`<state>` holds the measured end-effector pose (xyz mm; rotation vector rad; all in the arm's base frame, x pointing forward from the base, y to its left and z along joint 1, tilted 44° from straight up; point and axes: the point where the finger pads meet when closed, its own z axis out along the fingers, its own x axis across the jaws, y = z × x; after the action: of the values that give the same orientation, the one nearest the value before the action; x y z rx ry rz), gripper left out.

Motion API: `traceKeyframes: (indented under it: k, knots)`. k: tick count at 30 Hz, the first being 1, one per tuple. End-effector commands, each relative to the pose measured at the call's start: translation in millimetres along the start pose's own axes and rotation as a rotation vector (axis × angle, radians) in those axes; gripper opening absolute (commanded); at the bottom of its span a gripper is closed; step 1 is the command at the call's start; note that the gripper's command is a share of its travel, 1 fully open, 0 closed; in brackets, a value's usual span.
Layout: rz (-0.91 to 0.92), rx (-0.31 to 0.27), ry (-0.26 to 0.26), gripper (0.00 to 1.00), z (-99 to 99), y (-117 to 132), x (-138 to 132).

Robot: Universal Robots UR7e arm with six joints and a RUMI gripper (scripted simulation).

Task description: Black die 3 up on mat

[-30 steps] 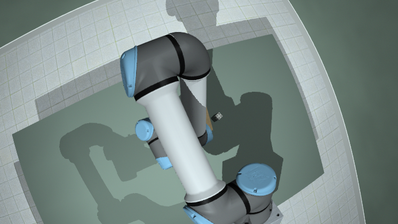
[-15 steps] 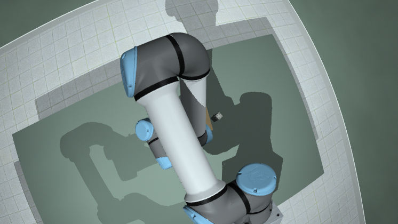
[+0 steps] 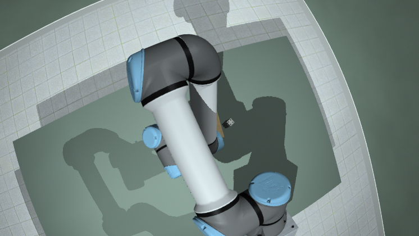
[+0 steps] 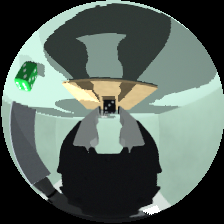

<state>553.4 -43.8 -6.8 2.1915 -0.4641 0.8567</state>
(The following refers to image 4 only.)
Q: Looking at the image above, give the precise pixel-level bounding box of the black die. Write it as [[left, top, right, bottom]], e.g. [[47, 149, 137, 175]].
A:
[[103, 100, 116, 114]]

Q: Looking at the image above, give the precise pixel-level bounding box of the white die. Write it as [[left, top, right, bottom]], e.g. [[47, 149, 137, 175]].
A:
[[99, 110, 108, 118]]

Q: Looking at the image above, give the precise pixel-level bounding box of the tan flat mat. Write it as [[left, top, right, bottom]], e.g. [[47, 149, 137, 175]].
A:
[[62, 79, 158, 110]]

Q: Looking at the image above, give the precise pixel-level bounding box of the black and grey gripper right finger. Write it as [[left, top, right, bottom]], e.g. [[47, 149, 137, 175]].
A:
[[118, 106, 162, 174]]

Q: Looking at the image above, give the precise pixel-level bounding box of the green die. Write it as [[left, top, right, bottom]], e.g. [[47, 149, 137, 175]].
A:
[[14, 62, 38, 91]]

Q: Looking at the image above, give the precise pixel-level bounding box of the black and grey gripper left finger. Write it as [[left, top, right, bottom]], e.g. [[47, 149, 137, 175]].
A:
[[57, 106, 101, 174]]

